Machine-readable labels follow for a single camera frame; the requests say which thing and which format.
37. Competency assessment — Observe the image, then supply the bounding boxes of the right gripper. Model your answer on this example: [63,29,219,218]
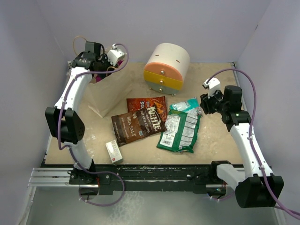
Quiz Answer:
[200,88,228,114]

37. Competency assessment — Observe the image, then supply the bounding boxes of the purple snack bag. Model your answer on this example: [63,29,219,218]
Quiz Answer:
[94,60,123,82]

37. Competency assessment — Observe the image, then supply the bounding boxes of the teal snack bag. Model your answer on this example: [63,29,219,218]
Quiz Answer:
[169,97,202,115]

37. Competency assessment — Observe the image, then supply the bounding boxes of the white paper bag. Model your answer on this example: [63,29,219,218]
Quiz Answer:
[73,35,133,119]

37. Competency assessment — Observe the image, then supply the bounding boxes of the green snack bag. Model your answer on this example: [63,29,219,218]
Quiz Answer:
[157,109,201,153]

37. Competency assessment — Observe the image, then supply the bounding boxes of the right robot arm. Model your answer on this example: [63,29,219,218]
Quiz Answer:
[200,83,284,208]

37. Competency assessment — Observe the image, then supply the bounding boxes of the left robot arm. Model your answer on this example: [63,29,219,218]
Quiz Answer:
[45,41,108,184]

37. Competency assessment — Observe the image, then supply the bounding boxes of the red chips bag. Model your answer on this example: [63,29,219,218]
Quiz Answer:
[126,96,167,122]

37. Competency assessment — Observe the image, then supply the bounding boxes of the brown Kettle chips bag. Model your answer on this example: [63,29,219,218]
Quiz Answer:
[111,105,166,147]

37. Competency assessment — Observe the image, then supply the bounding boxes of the pastel mini drawer cabinet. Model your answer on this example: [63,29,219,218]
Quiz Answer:
[143,43,190,96]

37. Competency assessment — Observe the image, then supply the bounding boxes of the small white box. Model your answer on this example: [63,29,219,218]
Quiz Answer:
[105,140,123,164]

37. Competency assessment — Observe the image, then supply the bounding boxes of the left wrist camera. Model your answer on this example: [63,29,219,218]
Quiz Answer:
[106,44,125,67]

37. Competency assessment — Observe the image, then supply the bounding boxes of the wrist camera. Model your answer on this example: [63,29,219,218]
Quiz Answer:
[202,78,221,98]
[106,44,125,67]

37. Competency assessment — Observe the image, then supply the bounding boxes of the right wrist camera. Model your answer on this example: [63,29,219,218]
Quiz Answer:
[202,78,221,98]

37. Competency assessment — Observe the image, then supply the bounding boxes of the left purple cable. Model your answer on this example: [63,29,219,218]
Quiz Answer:
[57,43,130,207]

